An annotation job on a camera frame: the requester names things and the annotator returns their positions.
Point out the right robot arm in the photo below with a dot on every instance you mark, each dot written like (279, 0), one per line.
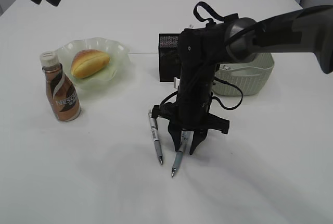
(232, 40)

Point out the yellow bread loaf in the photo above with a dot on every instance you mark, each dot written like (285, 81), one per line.
(88, 62)

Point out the black mesh pen holder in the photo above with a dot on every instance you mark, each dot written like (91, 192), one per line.
(169, 61)

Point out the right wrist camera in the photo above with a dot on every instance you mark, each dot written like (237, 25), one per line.
(176, 82)

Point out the pale green glass plate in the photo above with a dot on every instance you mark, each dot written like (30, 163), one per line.
(118, 57)

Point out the pale green plastic basket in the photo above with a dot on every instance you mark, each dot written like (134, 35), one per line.
(249, 77)

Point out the black covered right gripper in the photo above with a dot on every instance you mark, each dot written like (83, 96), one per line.
(190, 113)

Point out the blue grey pen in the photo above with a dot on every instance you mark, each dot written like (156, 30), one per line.
(180, 152)

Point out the grey grip pen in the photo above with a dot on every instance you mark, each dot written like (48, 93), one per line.
(155, 137)

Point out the brown coffee drink bottle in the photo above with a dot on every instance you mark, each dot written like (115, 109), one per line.
(60, 91)

